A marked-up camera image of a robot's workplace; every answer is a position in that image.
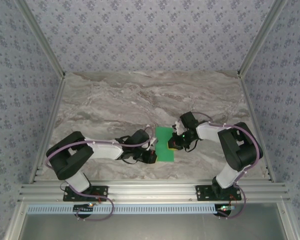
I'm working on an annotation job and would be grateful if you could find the green square paper sheet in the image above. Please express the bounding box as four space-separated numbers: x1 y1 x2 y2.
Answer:
155 126 175 162

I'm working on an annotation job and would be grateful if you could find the grey metal panel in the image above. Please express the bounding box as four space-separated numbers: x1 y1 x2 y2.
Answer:
7 202 295 240

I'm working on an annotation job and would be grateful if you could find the small black adapter board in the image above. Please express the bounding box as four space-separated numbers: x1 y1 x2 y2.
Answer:
214 203 237 216
73 203 94 213

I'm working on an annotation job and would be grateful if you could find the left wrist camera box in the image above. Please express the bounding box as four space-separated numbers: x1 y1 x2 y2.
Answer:
129 128 157 151

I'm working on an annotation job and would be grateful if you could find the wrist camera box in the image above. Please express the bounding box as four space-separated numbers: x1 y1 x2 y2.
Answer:
173 111 200 133
129 128 157 151

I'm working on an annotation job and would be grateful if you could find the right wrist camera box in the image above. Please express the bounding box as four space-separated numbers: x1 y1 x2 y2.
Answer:
173 111 200 133

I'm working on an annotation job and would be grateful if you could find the wide aluminium mounting rail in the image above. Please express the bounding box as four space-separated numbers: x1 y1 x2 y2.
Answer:
17 179 291 203

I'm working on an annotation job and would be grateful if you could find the slotted grey cable duct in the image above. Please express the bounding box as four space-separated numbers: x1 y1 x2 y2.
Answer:
26 204 217 215

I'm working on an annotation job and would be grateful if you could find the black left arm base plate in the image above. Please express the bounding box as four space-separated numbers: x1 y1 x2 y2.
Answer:
62 185 109 202

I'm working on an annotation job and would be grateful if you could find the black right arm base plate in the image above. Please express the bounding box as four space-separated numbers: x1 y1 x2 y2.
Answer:
194 184 242 202

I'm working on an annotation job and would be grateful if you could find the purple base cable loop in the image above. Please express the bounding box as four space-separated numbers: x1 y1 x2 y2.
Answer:
76 192 115 222
218 188 248 220

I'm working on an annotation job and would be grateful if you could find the aluminium table side rail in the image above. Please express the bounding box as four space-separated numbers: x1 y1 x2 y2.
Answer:
238 74 277 183
27 74 67 185

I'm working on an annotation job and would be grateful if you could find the aluminium frame post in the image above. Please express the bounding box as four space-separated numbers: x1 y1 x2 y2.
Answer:
14 0 66 79
236 0 290 79

